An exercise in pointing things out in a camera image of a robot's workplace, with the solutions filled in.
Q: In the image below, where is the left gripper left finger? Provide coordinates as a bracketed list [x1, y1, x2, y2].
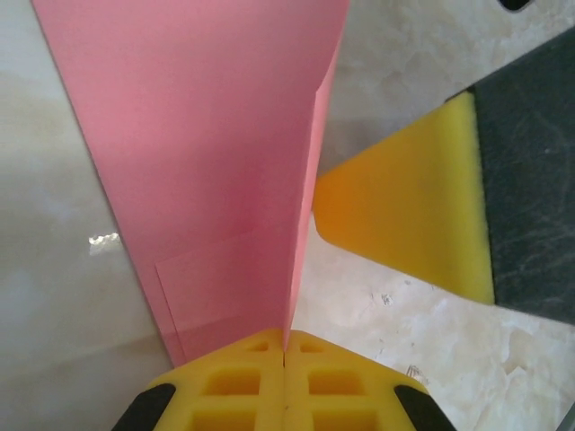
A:
[111, 327, 286, 431]

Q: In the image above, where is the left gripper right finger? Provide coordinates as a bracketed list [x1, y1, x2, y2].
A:
[285, 330, 457, 431]

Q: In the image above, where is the pink paper sheet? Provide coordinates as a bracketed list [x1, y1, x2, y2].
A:
[30, 0, 351, 367]

